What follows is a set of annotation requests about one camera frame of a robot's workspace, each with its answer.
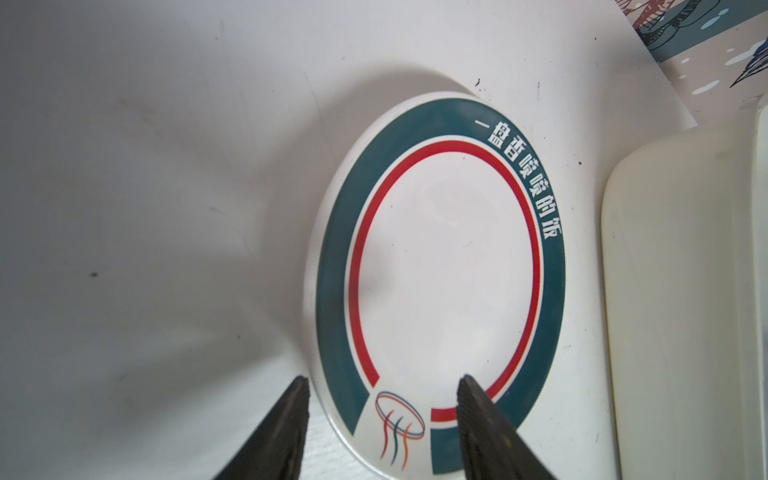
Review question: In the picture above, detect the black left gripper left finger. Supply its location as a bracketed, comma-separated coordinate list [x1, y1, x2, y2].
[215, 376, 310, 480]

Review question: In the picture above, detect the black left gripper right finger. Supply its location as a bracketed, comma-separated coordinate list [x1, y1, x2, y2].
[457, 375, 554, 480]

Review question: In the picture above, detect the white plastic bin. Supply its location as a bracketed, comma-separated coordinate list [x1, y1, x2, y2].
[601, 99, 767, 479]

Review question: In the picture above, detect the green red ring plate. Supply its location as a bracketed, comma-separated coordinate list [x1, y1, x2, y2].
[303, 92, 566, 479]

